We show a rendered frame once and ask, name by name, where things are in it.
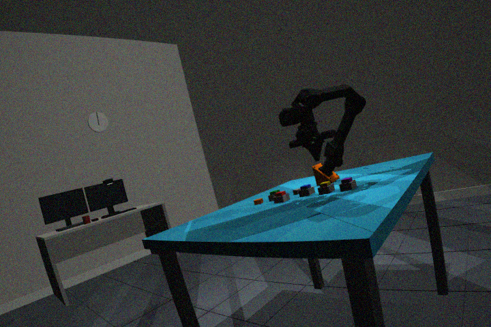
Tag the yellow button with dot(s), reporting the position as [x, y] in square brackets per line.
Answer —
[326, 187]

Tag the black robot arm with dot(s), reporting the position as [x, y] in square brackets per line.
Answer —
[312, 98]

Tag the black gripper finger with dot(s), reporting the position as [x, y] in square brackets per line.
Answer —
[317, 147]
[311, 149]

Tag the green button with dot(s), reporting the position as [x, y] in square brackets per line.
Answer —
[272, 195]

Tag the blue button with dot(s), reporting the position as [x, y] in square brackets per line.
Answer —
[306, 190]

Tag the red button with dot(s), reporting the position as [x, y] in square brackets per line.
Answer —
[281, 197]

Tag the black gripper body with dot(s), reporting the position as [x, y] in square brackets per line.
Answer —
[318, 137]

